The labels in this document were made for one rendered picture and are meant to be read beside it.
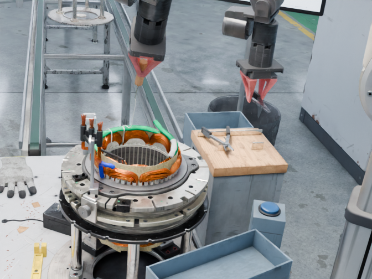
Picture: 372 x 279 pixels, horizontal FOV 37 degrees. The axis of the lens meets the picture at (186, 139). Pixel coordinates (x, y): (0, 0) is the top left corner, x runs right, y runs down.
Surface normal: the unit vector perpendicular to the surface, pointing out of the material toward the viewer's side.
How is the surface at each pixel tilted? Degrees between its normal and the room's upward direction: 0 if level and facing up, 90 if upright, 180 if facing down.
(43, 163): 0
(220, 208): 90
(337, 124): 90
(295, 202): 0
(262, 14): 98
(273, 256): 90
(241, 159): 0
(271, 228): 90
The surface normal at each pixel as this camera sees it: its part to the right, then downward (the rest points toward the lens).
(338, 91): -0.97, 0.02
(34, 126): 0.09, -0.89
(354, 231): -0.41, 0.38
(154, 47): 0.20, -0.63
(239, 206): 0.25, 0.46
